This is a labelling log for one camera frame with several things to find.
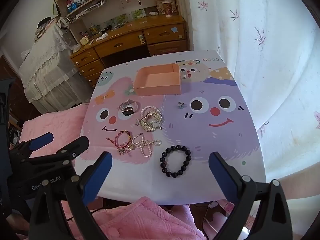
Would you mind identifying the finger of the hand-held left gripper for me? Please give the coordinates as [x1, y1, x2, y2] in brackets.
[9, 132, 54, 158]
[26, 136, 90, 167]

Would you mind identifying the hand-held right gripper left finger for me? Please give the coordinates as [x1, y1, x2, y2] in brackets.
[29, 151, 113, 240]

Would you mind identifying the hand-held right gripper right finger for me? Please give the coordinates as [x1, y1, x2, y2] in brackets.
[208, 151, 293, 240]

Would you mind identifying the long pearl necklace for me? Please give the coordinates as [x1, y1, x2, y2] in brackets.
[131, 132, 162, 158]

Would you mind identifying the red string bracelet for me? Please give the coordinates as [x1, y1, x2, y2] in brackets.
[107, 130, 137, 155]

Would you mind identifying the black bead bracelet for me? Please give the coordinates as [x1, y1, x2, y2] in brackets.
[160, 144, 192, 178]

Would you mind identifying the silver wrist watch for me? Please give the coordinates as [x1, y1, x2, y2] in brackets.
[119, 99, 139, 117]

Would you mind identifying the pink plastic box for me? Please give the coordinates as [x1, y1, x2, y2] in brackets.
[132, 63, 182, 97]

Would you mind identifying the pink blanket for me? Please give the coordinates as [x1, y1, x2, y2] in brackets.
[19, 104, 100, 160]

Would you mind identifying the pink fleece garment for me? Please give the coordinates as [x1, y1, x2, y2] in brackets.
[59, 196, 208, 240]

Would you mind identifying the white lace cloth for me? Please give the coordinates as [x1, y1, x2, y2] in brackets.
[19, 17, 83, 110]

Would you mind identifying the wooden desk with drawers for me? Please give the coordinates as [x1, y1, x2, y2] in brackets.
[69, 14, 190, 88]

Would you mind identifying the white floral curtain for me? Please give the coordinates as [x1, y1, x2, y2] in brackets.
[186, 0, 320, 180]

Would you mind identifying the green printed picture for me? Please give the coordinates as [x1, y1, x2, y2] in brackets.
[109, 9, 147, 28]

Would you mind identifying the row of books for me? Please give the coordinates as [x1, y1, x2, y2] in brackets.
[66, 0, 88, 13]

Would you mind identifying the red printed cup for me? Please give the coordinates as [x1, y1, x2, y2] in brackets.
[161, 0, 175, 17]

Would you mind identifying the gold leaf bracelet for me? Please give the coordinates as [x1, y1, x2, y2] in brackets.
[136, 110, 163, 132]

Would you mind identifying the white pearl bracelet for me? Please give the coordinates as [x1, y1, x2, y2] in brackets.
[140, 106, 163, 122]

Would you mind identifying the white wire basket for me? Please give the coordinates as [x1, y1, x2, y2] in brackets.
[65, 0, 105, 24]

